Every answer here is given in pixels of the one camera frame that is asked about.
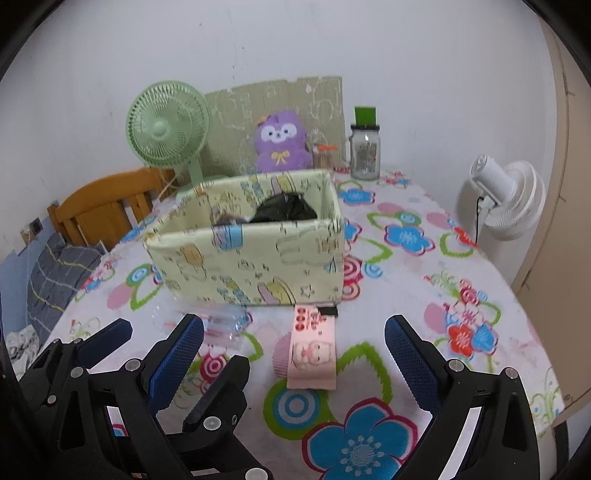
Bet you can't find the cotton swab container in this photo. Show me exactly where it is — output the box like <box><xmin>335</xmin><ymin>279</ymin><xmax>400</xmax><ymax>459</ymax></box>
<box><xmin>312</xmin><ymin>144</ymin><xmax>338</xmax><ymax>169</ymax></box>

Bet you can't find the black cloth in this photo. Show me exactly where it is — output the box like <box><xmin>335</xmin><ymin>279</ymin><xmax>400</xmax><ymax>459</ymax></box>
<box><xmin>252</xmin><ymin>192</ymin><xmax>319</xmax><ymax>223</ymax></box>

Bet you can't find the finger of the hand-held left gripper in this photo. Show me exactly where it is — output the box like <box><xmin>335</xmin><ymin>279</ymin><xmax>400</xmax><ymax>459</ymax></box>
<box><xmin>18</xmin><ymin>318</ymin><xmax>134</xmax><ymax>444</ymax></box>
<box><xmin>161</xmin><ymin>355</ymin><xmax>274</xmax><ymax>480</ymax></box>

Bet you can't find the grey plaid pillow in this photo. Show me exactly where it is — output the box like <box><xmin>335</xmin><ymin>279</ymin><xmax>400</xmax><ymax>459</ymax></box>
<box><xmin>25</xmin><ymin>231</ymin><xmax>110</xmax><ymax>334</ymax></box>

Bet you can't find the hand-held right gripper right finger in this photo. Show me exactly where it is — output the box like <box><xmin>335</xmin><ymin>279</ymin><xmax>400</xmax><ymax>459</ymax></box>
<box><xmin>385</xmin><ymin>315</ymin><xmax>541</xmax><ymax>480</ymax></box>

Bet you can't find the white printed cloth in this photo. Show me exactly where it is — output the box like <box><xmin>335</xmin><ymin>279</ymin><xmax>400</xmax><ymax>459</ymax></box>
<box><xmin>4</xmin><ymin>325</ymin><xmax>41</xmax><ymax>371</ymax></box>

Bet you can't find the glass jar mug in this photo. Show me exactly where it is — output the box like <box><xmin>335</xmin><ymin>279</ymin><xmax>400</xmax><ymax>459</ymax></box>
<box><xmin>342</xmin><ymin>124</ymin><xmax>382</xmax><ymax>181</ymax></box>

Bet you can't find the green printed cardboard sheet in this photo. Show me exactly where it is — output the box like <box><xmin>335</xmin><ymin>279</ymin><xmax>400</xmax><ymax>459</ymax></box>
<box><xmin>203</xmin><ymin>75</ymin><xmax>345</xmax><ymax>177</ymax></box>

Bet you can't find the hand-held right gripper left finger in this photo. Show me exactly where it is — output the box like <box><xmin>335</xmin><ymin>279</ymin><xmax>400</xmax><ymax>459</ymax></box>
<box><xmin>51</xmin><ymin>314</ymin><xmax>206</xmax><ymax>480</ymax></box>

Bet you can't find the wooden chair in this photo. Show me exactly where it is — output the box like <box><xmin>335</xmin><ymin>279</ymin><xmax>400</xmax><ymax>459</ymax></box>
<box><xmin>47</xmin><ymin>167</ymin><xmax>179</xmax><ymax>248</ymax></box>

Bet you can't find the clear plastic bottle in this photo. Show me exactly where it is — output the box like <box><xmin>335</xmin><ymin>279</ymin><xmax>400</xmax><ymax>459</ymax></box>
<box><xmin>152</xmin><ymin>304</ymin><xmax>253</xmax><ymax>352</ymax></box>

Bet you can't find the yellow-green printed fabric storage box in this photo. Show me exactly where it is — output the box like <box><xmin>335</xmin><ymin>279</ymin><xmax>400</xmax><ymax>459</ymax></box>
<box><xmin>145</xmin><ymin>168</ymin><xmax>346</xmax><ymax>308</ymax></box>

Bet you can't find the beige wardrobe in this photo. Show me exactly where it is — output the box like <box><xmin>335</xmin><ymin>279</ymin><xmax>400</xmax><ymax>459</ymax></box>
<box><xmin>510</xmin><ymin>21</ymin><xmax>591</xmax><ymax>418</ymax></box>

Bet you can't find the white fan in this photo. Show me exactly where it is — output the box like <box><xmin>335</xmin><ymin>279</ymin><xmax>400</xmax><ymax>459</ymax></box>
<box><xmin>456</xmin><ymin>154</ymin><xmax>547</xmax><ymax>242</ymax></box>

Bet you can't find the pink tissue packet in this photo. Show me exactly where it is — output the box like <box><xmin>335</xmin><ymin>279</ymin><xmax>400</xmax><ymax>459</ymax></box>
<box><xmin>286</xmin><ymin>305</ymin><xmax>339</xmax><ymax>391</ymax></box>

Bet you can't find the white fan cable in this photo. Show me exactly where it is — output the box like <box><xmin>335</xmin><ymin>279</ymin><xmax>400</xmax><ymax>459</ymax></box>
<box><xmin>159</xmin><ymin>168</ymin><xmax>179</xmax><ymax>202</ymax></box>

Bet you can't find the green desk fan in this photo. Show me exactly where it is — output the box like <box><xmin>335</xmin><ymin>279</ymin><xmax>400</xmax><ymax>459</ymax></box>
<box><xmin>126</xmin><ymin>80</ymin><xmax>232</xmax><ymax>191</ymax></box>

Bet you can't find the purple plush toy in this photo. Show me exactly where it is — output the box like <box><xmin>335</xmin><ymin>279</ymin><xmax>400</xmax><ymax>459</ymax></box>
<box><xmin>255</xmin><ymin>109</ymin><xmax>314</xmax><ymax>173</ymax></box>

